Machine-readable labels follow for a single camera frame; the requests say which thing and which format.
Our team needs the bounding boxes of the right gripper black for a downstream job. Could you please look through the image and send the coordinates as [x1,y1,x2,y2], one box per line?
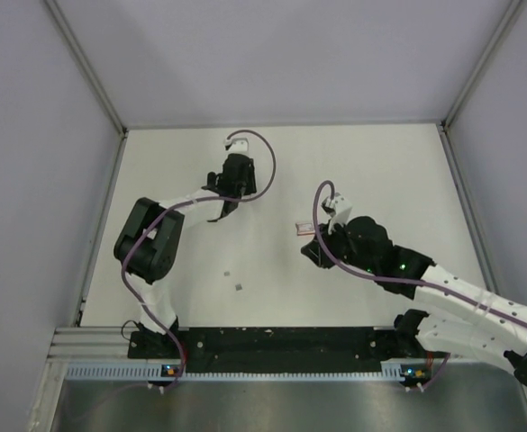
[301,218,377,275]

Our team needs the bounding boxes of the black stapler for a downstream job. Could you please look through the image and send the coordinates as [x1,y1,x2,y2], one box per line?
[203,172,220,191]

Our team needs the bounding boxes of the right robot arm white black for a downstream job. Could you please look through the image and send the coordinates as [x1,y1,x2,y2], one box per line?
[300,216,527,387]

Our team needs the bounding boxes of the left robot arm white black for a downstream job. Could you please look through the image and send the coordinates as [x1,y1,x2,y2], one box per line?
[114,154,257,357]

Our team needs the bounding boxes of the red white staple box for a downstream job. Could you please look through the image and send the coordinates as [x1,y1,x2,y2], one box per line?
[295,221,314,237]

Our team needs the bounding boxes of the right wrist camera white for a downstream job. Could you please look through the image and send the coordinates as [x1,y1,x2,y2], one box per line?
[321,193,353,234]

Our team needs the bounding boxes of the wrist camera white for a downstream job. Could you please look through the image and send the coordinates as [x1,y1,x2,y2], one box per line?
[321,193,353,234]
[223,137,249,156]

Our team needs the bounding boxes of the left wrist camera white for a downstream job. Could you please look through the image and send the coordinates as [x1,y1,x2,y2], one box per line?
[223,137,249,156]

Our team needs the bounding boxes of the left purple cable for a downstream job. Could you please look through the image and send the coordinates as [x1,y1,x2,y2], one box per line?
[121,129,277,383]

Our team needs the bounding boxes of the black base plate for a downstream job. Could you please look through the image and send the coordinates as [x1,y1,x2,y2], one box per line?
[127,326,449,374]

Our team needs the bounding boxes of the left aluminium corner post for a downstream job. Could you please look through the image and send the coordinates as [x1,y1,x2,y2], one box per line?
[41,0,127,138]

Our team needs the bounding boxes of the aluminium corner post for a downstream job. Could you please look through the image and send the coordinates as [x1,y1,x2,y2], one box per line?
[41,0,127,138]
[441,0,527,131]

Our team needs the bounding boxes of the aluminium frame rail front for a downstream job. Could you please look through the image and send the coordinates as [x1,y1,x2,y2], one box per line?
[47,325,137,362]

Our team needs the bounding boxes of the grey slotted cable duct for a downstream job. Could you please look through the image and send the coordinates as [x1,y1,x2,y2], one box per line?
[65,363,431,386]

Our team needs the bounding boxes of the right aluminium corner post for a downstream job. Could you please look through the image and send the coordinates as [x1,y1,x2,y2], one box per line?
[441,0,527,131]

